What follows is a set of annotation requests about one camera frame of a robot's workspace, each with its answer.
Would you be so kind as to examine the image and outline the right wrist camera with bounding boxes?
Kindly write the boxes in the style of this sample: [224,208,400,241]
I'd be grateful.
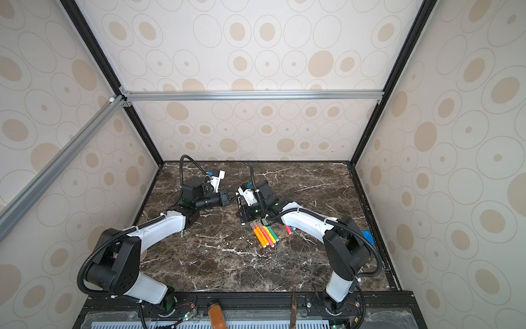
[238,183,258,206]

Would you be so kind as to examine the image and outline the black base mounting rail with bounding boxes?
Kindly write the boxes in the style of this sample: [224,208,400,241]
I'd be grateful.
[84,291,416,319]

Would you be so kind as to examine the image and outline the orange highlighter pen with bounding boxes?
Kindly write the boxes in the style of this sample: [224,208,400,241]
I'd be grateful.
[255,223,271,245]
[250,223,268,248]

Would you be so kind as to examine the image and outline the diagonal aluminium rail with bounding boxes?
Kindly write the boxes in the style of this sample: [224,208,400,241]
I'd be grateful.
[1,95,124,239]

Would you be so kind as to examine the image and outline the green highlighter pen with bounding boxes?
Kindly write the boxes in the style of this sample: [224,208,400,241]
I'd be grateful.
[267,226,279,242]

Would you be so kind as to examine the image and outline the horizontal aluminium rail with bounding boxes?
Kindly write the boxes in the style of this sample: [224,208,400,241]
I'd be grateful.
[124,90,384,101]

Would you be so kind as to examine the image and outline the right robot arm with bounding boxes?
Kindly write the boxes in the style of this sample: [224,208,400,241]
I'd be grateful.
[237,201,384,315]

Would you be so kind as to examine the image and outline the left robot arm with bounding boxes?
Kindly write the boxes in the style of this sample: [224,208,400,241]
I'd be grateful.
[77,190,235,313]

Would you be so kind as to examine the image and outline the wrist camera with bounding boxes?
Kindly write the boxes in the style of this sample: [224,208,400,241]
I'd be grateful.
[207,170,225,193]
[238,183,258,206]

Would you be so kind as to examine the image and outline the brown handle tool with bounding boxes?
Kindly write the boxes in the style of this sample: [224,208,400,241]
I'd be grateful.
[208,302,227,329]

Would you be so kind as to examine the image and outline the thin wooden stick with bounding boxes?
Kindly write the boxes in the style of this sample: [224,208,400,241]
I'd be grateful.
[290,292,297,329]

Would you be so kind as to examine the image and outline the black white marker pen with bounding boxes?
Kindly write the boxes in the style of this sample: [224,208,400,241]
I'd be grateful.
[236,195,247,225]

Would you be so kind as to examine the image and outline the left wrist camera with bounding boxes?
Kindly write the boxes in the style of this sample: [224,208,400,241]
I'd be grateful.
[207,170,225,193]

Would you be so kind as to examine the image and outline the yellow highlighter pen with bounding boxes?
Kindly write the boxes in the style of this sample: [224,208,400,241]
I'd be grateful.
[263,226,276,244]

